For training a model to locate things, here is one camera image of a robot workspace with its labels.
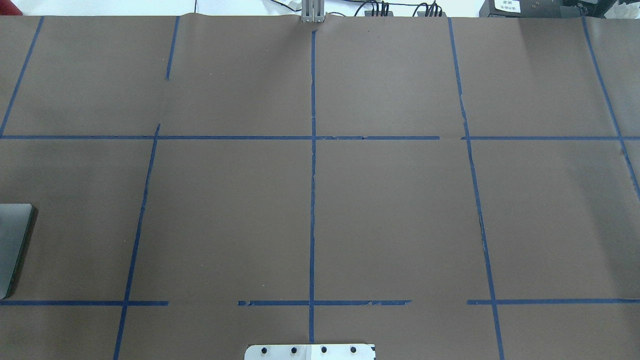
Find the grey closed laptop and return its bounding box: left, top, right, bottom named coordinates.
left=0, top=203, right=34, bottom=300

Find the brown paper table cover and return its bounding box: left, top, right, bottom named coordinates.
left=1, top=13, right=639, bottom=360

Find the black mini computer box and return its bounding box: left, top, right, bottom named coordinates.
left=478, top=0, right=591, bottom=19

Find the aluminium frame post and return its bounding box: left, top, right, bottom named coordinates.
left=301, top=0, right=326, bottom=23

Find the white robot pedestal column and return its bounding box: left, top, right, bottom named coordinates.
left=244, top=343, right=377, bottom=360

